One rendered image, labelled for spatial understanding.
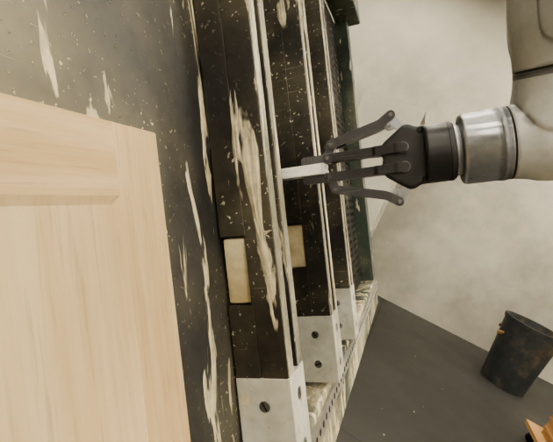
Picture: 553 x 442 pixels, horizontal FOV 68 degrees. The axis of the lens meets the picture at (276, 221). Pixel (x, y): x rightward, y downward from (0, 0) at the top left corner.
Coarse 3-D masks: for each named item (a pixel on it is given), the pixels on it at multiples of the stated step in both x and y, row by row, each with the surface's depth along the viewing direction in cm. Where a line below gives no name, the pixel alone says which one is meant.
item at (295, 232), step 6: (288, 228) 76; (294, 228) 76; (300, 228) 75; (288, 234) 76; (294, 234) 76; (300, 234) 75; (294, 240) 76; (300, 240) 76; (294, 246) 76; (300, 246) 76; (294, 252) 76; (300, 252) 76; (294, 258) 76; (300, 258) 76; (294, 264) 76; (300, 264) 76
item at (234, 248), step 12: (228, 240) 50; (240, 240) 49; (228, 252) 50; (240, 252) 49; (228, 264) 50; (240, 264) 49; (228, 276) 50; (240, 276) 50; (228, 288) 50; (240, 288) 50; (240, 300) 50
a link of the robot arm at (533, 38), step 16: (512, 0) 45; (528, 0) 43; (544, 0) 41; (512, 16) 45; (528, 16) 43; (544, 16) 42; (512, 32) 46; (528, 32) 44; (544, 32) 42; (512, 48) 47; (528, 48) 44; (544, 48) 43; (512, 64) 48; (528, 64) 45; (544, 64) 44
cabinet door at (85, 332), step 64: (0, 128) 22; (64, 128) 26; (128, 128) 33; (0, 192) 22; (64, 192) 26; (128, 192) 32; (0, 256) 22; (64, 256) 26; (128, 256) 31; (0, 320) 22; (64, 320) 25; (128, 320) 31; (0, 384) 21; (64, 384) 25; (128, 384) 30
